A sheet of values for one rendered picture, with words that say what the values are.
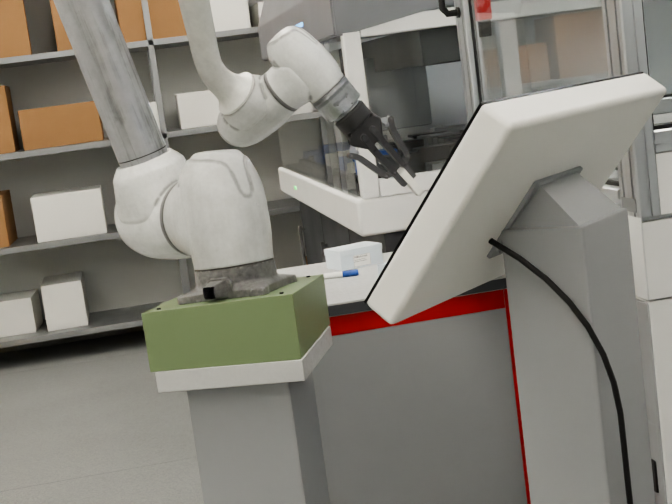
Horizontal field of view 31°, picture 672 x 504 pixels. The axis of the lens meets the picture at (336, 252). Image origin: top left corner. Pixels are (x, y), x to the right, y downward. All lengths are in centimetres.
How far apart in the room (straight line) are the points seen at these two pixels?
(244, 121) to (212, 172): 30
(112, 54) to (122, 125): 14
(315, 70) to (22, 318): 418
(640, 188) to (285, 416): 76
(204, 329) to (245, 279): 12
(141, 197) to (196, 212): 17
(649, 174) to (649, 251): 13
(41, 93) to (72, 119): 46
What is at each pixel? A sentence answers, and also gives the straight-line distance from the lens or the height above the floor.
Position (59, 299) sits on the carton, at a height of 31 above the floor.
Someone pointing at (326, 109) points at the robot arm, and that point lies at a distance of 248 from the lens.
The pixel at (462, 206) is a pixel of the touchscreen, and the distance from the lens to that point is 143.
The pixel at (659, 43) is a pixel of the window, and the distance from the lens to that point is 214.
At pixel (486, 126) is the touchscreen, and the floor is 117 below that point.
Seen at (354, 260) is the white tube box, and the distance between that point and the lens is 309.
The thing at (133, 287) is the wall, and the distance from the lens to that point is 679.
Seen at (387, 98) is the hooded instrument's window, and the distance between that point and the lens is 338.
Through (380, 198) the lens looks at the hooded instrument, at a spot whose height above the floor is 90.
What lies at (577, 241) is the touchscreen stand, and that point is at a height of 100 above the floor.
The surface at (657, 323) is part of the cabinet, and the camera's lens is 216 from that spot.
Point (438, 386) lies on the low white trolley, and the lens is 275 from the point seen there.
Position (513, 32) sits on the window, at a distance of 269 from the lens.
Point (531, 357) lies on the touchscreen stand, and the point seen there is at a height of 85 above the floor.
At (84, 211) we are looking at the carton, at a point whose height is 75.
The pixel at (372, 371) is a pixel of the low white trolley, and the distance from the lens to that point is 271.
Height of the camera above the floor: 125
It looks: 8 degrees down
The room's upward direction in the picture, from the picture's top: 7 degrees counter-clockwise
